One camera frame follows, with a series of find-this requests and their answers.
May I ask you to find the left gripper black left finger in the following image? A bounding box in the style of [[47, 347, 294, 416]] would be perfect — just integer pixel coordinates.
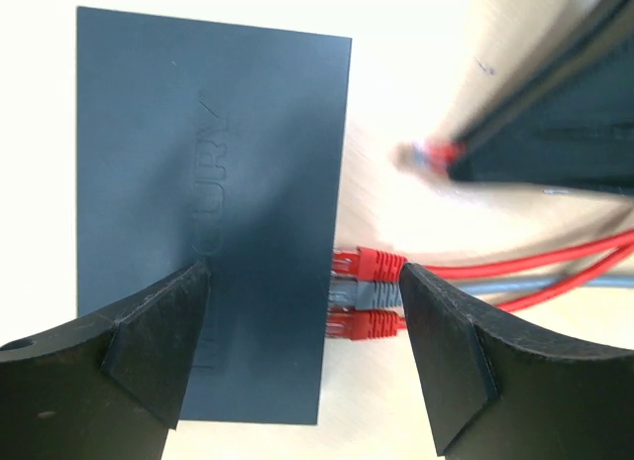
[[1, 261, 210, 459]]

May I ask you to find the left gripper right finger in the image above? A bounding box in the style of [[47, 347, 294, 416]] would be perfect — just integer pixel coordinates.
[[400, 264, 633, 460]]

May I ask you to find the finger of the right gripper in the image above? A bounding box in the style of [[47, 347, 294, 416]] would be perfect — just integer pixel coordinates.
[[447, 0, 633, 196]]

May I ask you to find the grey patch cable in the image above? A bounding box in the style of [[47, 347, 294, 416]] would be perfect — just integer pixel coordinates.
[[329, 274, 634, 310]]

